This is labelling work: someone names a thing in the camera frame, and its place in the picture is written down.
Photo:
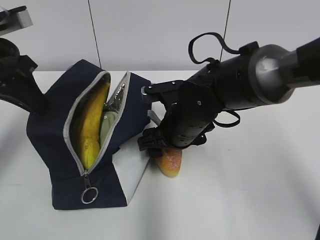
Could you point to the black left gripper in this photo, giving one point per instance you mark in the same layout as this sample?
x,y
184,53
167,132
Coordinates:
x,y
17,80

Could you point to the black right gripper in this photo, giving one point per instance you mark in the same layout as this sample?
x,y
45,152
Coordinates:
x,y
190,112

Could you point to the brown bread roll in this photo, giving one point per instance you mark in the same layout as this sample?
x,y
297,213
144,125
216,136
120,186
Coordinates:
x,y
170,162

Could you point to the navy insulated lunch bag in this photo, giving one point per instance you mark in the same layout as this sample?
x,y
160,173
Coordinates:
x,y
113,178

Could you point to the green lidded glass container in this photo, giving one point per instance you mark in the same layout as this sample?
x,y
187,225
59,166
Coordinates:
x,y
107,120

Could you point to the yellow banana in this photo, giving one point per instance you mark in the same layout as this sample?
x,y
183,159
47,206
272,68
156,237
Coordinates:
x,y
87,142

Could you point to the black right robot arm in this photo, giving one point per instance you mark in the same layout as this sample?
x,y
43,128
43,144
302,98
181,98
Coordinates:
x,y
255,76

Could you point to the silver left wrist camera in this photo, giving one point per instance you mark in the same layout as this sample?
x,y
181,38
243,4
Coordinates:
x,y
12,20

